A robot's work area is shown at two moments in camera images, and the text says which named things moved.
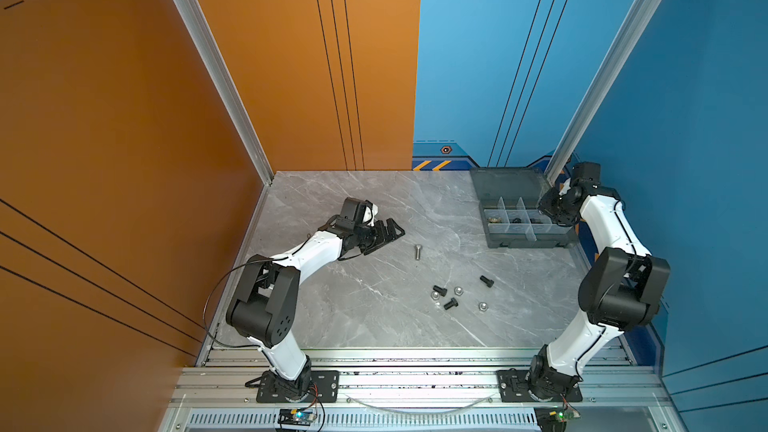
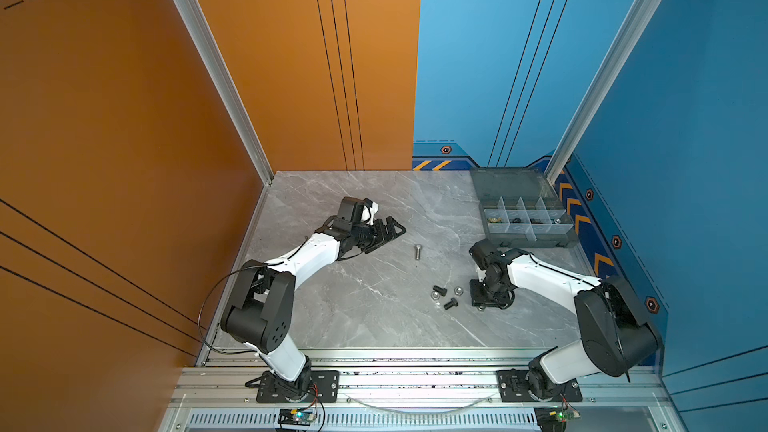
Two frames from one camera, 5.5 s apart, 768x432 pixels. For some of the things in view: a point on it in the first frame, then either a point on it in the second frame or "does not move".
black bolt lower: x=451 y=304 does not move
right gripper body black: x=554 y=205 → x=484 y=294
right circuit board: x=554 y=419 does not move
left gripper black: x=381 y=239 does not move
